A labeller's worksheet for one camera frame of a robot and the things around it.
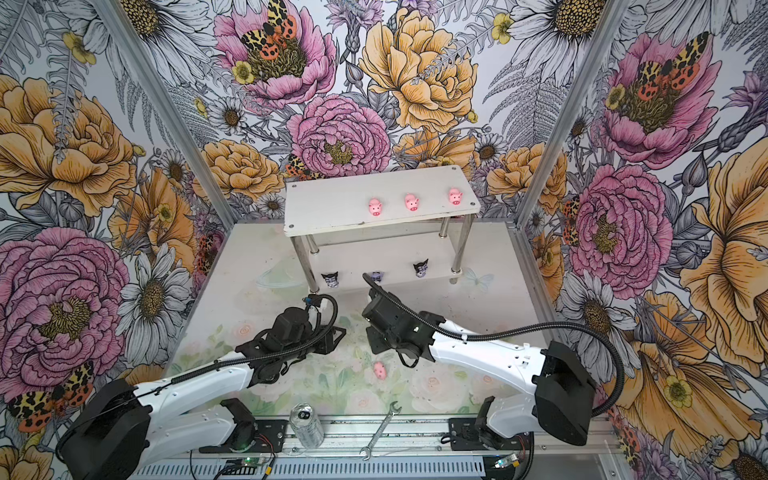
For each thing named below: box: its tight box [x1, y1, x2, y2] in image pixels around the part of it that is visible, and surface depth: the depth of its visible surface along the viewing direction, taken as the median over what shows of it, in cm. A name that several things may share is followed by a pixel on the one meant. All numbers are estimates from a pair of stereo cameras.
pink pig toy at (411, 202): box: [405, 193, 419, 212], surface depth 77 cm
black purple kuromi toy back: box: [413, 258, 429, 278], surface depth 96 cm
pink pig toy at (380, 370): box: [374, 361, 387, 380], surface depth 85 cm
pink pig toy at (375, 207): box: [368, 198, 382, 217], surface depth 76 cm
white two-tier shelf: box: [283, 165, 481, 293], surface depth 84 cm
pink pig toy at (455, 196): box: [448, 188, 463, 206], surface depth 79 cm
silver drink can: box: [289, 402, 325, 449], surface depth 66 cm
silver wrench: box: [359, 401, 403, 461], surface depth 77 cm
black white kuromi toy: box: [320, 271, 339, 288], surface depth 94 cm
